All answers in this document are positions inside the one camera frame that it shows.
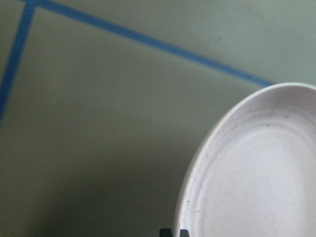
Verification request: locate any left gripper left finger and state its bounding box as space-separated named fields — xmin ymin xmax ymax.
xmin=159 ymin=228 xmax=172 ymax=237

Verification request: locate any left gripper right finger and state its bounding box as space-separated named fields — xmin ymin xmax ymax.
xmin=179 ymin=229 xmax=190 ymax=237

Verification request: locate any pink plate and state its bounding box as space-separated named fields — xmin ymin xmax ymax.
xmin=172 ymin=83 xmax=316 ymax=237

